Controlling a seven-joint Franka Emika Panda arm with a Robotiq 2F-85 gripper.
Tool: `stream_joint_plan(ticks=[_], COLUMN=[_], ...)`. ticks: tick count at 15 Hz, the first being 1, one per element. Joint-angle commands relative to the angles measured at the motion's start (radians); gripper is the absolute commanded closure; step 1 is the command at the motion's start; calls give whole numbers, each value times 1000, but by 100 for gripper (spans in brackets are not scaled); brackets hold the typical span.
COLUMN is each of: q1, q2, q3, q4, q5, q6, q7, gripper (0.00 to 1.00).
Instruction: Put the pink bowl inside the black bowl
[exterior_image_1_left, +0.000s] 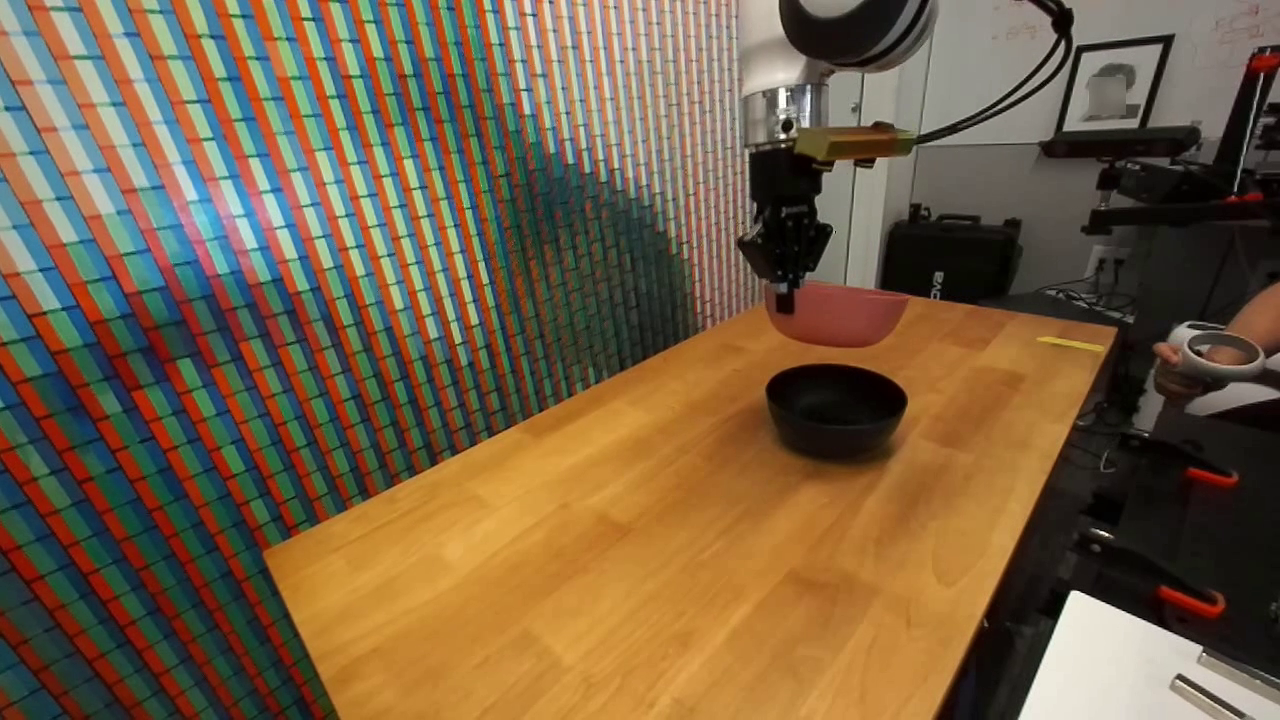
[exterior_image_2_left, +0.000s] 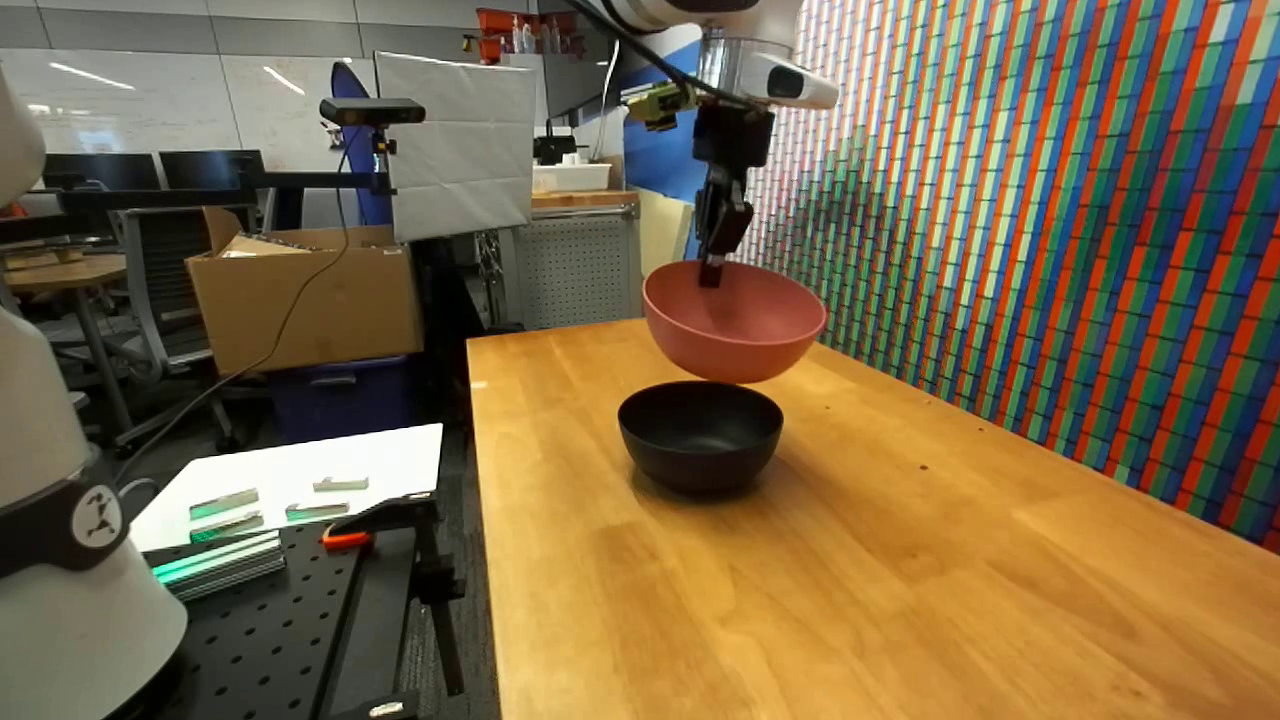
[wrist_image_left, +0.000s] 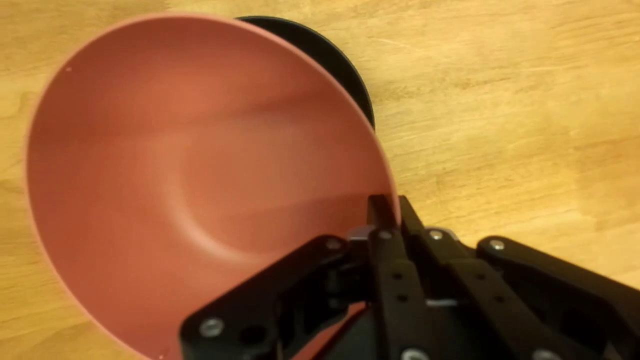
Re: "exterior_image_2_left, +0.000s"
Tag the black stereo camera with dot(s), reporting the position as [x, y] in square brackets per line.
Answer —
[372, 114]

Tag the round wooden side table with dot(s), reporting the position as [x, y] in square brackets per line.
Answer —
[62, 272]

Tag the grey office chair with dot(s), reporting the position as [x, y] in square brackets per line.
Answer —
[163, 281]

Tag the grey marker pen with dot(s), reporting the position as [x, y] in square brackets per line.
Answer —
[220, 507]
[341, 484]
[316, 511]

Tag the black bowl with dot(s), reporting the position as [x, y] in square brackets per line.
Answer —
[700, 439]

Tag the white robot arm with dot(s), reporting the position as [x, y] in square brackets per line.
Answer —
[693, 32]

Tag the white sheet board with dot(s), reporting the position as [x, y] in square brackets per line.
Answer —
[300, 472]

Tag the black perforated breadboard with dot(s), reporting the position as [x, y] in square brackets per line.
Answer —
[264, 642]

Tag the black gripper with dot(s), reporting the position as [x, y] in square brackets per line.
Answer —
[735, 136]

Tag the black tripod stand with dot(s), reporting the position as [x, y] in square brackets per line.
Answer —
[435, 586]

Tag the white foam board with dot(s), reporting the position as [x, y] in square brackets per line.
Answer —
[460, 141]

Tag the grey metal cabinet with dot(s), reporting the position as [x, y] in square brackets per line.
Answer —
[574, 269]

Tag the green white box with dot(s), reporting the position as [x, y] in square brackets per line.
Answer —
[216, 562]

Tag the brown cardboard box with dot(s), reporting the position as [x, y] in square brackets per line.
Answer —
[306, 304]

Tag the dark computer monitor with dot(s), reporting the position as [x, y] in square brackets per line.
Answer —
[212, 171]
[103, 173]

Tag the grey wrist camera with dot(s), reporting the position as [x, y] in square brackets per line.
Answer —
[799, 83]

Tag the pink bowl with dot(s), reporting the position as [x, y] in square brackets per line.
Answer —
[735, 325]

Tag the blue plastic bin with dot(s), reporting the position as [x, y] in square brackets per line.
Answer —
[341, 396]

